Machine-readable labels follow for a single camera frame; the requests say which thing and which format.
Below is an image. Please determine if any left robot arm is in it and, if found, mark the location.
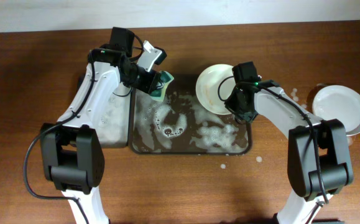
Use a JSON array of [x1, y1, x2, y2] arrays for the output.
[[40, 27, 167, 223]]

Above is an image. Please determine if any cream white plate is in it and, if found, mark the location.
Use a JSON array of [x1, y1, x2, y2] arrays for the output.
[[195, 64, 235, 115]]

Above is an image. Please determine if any black soapy water tray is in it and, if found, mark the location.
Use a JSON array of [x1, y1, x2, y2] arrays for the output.
[[76, 74, 132, 149]]

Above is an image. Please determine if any green yellow sponge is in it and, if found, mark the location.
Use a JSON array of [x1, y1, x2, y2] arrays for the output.
[[150, 71, 174, 101]]

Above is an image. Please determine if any pale blue plate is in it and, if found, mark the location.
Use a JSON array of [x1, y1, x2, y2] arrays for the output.
[[312, 85, 360, 136]]

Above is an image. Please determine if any dark large wash tray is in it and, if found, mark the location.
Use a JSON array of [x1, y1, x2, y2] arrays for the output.
[[129, 75, 252, 156]]

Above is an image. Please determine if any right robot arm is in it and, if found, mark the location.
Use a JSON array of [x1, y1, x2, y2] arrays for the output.
[[223, 62, 354, 223]]

